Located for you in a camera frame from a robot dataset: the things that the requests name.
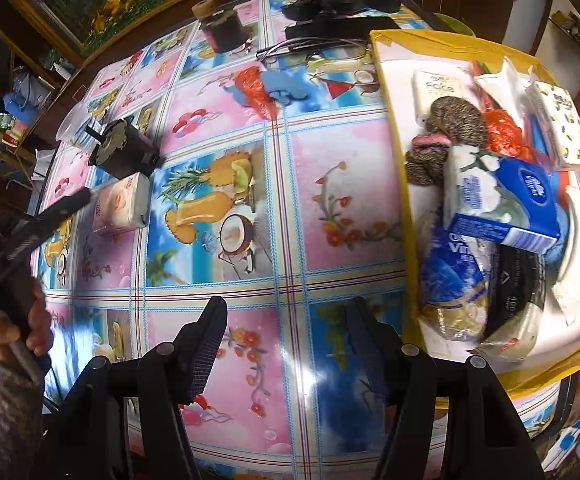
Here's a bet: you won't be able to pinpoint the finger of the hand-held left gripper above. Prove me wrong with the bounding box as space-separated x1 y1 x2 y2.
30 187 93 233

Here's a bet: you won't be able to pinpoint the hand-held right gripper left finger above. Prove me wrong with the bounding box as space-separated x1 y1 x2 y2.
44 295 229 480

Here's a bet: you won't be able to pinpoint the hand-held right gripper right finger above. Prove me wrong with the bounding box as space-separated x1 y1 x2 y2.
345 296 546 480

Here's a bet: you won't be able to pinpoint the pink tissue pack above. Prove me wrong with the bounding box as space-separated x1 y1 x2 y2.
91 172 151 238

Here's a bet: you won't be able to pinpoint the blue plastic wrapper pack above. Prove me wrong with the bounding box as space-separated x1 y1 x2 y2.
417 220 493 311

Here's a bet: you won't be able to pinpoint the blue tissue pack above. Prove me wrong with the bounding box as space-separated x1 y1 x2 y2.
442 144 563 255

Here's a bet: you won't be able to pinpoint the red plastic bag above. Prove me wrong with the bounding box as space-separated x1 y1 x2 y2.
477 60 541 161
232 66 278 121

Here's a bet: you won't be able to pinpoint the white plastic bag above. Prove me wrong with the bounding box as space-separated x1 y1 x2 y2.
472 57 536 111

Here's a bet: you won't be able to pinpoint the yellow cardboard box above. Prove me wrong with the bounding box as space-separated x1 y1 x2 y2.
368 29 580 396

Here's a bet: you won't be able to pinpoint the person's left forearm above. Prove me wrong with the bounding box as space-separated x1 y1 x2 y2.
0 345 45 480

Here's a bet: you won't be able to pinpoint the person's left hand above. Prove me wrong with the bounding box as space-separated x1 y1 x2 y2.
0 275 53 368

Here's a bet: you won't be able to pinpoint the clear plastic bowl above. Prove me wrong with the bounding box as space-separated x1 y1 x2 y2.
56 105 115 148

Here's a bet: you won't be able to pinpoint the black cylindrical motor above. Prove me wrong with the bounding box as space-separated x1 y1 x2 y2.
84 117 165 181

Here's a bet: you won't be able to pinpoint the blue plastic jug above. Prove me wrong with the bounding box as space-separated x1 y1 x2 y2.
4 72 45 121

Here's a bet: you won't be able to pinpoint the printed plastic tablecloth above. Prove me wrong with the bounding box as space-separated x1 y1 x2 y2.
30 0 561 480

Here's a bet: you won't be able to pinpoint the black wrapped pack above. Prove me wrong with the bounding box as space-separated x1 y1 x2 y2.
470 247 551 361

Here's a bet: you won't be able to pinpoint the dark bottle with cork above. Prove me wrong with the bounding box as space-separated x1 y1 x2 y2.
191 0 251 53

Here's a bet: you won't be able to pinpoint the blue cloth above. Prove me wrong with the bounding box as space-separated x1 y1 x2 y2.
260 67 305 108

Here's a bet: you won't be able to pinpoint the white face tissue pack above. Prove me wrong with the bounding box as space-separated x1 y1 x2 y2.
412 69 476 126

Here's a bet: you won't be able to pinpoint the eyeglasses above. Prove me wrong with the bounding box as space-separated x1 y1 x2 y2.
256 42 373 68

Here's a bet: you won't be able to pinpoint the lemon print tissue pack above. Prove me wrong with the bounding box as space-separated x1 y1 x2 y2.
525 80 580 170

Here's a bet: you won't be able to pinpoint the black belt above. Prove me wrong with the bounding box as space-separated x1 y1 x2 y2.
285 14 401 43

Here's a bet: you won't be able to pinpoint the green plastic basin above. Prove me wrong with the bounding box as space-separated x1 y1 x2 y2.
432 12 478 36

